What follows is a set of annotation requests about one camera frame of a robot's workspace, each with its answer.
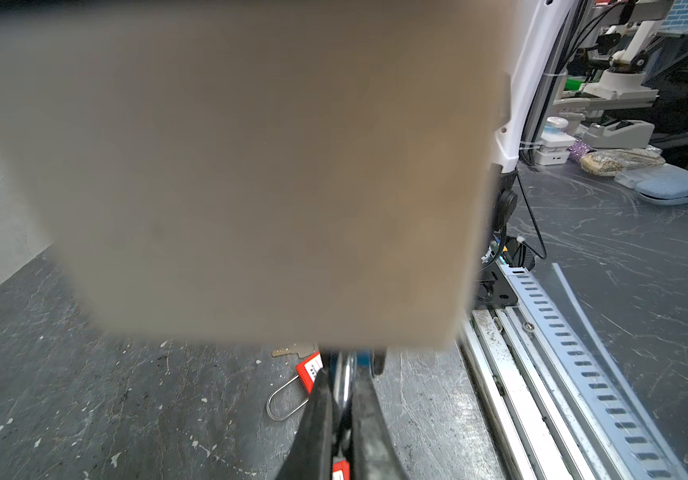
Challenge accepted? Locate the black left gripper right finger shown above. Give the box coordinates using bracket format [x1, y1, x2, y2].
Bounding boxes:
[350, 370, 407, 479]

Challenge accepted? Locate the blue padlock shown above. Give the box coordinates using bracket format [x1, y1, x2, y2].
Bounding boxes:
[327, 350, 386, 414]

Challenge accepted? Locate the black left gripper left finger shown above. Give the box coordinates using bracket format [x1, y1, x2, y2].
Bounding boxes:
[276, 368, 334, 480]

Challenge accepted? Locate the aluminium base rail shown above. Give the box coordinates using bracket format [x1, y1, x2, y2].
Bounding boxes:
[460, 261, 688, 479]

